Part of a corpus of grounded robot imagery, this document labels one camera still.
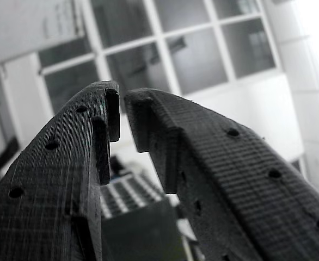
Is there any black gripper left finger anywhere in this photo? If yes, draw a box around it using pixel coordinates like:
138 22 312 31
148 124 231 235
0 80 121 261

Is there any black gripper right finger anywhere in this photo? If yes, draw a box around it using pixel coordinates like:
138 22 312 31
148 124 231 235
123 88 319 261

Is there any dark box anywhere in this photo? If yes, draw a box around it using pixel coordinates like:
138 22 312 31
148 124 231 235
101 197 186 261

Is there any window with white frame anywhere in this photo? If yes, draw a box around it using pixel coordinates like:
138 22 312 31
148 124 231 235
38 0 283 115

